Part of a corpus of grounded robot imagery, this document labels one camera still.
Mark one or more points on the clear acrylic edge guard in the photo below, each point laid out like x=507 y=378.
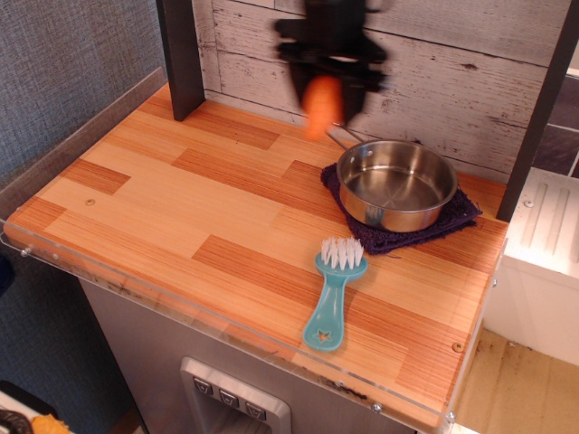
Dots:
x=408 y=321

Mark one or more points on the teal scrub brush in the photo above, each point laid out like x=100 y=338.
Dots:
x=340 y=261

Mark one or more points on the orange plastic toy carrot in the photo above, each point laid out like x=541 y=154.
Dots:
x=323 y=106

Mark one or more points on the dark grey right post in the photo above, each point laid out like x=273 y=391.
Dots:
x=547 y=97

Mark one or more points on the small stainless steel pot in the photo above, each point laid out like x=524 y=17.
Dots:
x=393 y=185

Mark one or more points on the grey toy fridge cabinet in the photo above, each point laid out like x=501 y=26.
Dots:
x=149 y=345

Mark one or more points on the white toy sink unit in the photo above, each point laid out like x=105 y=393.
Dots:
x=534 y=296

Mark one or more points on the yellow orange fabric object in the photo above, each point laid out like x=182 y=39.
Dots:
x=47 y=424

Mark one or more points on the dark purple knitted cloth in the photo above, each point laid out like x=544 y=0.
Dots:
x=459 y=213

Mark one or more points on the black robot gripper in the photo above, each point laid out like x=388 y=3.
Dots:
x=330 y=41

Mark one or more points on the silver dispenser panel with buttons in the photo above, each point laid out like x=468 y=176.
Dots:
x=221 y=403

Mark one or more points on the dark grey post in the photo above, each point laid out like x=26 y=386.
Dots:
x=183 y=67
x=547 y=97

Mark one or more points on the grey left side rail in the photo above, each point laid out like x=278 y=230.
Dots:
x=38 y=174

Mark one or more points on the dark grey left post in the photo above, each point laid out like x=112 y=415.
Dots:
x=183 y=67

